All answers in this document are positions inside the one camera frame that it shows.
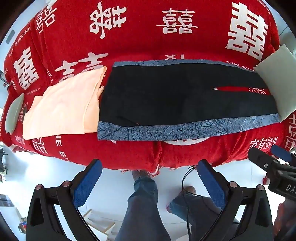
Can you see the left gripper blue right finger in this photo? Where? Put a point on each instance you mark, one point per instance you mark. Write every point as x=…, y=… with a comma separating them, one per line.
x=256, y=222

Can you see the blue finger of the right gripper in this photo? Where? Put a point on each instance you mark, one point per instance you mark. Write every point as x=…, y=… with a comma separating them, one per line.
x=260, y=159
x=284, y=155

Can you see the black pants with blue trim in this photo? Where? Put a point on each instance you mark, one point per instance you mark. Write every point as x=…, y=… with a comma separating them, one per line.
x=182, y=99

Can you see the person's right leg in jeans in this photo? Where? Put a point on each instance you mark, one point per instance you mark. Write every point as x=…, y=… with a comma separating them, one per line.
x=199, y=211

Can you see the wooden stool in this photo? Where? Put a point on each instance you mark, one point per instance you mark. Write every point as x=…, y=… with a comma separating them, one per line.
x=101, y=227

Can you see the person's leg in jeans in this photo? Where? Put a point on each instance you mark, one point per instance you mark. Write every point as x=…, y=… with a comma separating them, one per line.
x=199, y=211
x=142, y=221

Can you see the person's right hand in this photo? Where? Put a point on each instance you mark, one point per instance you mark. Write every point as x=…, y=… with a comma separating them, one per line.
x=285, y=216

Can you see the peach folded garment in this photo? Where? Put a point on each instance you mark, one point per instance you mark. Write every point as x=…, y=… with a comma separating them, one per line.
x=69, y=107

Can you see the pale green pillow right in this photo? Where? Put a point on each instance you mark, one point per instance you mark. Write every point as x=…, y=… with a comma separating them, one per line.
x=278, y=73

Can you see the person's left leg in jeans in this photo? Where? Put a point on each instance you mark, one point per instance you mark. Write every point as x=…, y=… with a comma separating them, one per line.
x=142, y=221

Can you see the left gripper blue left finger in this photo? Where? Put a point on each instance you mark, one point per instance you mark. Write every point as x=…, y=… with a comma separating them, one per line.
x=43, y=222

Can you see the red blanket with white characters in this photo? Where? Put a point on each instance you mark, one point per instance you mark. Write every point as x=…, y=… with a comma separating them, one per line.
x=73, y=37

